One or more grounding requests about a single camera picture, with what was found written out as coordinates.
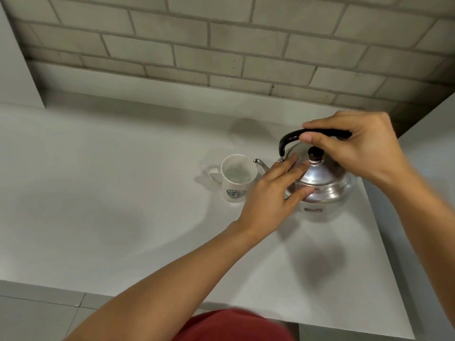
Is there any white mug with dark print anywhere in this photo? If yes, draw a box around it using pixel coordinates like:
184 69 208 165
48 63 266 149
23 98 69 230
208 154 259 203

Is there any person's left forearm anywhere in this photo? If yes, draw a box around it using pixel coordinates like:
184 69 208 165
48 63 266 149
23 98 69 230
65 219 264 341

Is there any person's red shirt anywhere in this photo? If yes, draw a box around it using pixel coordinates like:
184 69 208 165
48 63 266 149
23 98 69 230
172 308 296 341

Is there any person's right hand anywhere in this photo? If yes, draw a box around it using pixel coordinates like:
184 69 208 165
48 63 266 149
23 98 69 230
299 111 410 189

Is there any steel kettle lid black knob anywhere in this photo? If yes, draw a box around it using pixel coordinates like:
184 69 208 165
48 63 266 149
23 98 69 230
285 141 348 185

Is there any person's left hand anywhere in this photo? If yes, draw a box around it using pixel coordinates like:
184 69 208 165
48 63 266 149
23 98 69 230
236 155 315 242

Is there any steel kettle with black handle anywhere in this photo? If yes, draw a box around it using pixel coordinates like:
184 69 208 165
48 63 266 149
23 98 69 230
253 128 358 224

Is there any person's right forearm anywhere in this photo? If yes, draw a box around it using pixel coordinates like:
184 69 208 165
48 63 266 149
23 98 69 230
370 162 455 341

